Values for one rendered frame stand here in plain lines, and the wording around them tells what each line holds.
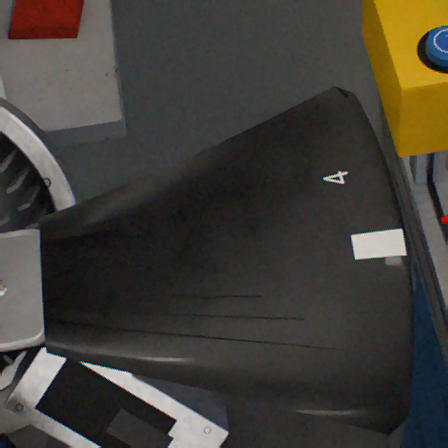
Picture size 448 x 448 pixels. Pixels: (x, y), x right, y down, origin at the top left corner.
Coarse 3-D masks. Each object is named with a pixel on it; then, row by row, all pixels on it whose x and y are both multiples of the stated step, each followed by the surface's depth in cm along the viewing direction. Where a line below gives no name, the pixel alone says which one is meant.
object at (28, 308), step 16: (0, 240) 78; (16, 240) 78; (32, 240) 78; (0, 256) 78; (16, 256) 77; (32, 256) 77; (0, 272) 77; (16, 272) 77; (32, 272) 77; (16, 288) 76; (32, 288) 76; (0, 304) 75; (16, 304) 75; (32, 304) 75; (0, 320) 75; (16, 320) 74; (32, 320) 74; (0, 336) 74; (16, 336) 74; (32, 336) 74; (0, 352) 73
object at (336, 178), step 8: (320, 168) 77; (328, 168) 77; (336, 168) 77; (344, 168) 77; (352, 168) 77; (320, 176) 77; (328, 176) 77; (336, 176) 77; (344, 176) 77; (352, 176) 77; (320, 184) 77; (328, 184) 77; (336, 184) 77; (344, 184) 77; (352, 184) 77; (320, 192) 77; (328, 192) 76; (336, 192) 76
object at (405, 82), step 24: (384, 0) 105; (408, 0) 104; (432, 0) 104; (384, 24) 103; (408, 24) 103; (432, 24) 102; (384, 48) 103; (408, 48) 101; (384, 72) 105; (408, 72) 99; (432, 72) 99; (384, 96) 107; (408, 96) 99; (432, 96) 99; (408, 120) 101; (432, 120) 102; (408, 144) 104; (432, 144) 104
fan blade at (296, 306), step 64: (256, 128) 79; (320, 128) 78; (128, 192) 79; (192, 192) 78; (256, 192) 77; (384, 192) 76; (64, 256) 76; (128, 256) 76; (192, 256) 75; (256, 256) 75; (320, 256) 75; (64, 320) 73; (128, 320) 73; (192, 320) 73; (256, 320) 73; (320, 320) 73; (384, 320) 74; (192, 384) 72; (256, 384) 72; (320, 384) 72; (384, 384) 73
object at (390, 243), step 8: (376, 232) 75; (384, 232) 75; (392, 232) 75; (400, 232) 75; (352, 240) 75; (360, 240) 75; (368, 240) 75; (376, 240) 75; (384, 240) 75; (392, 240) 75; (400, 240) 75; (360, 248) 75; (368, 248) 75; (376, 248) 75; (384, 248) 75; (392, 248) 75; (400, 248) 75; (360, 256) 75; (368, 256) 75; (376, 256) 75; (384, 256) 75
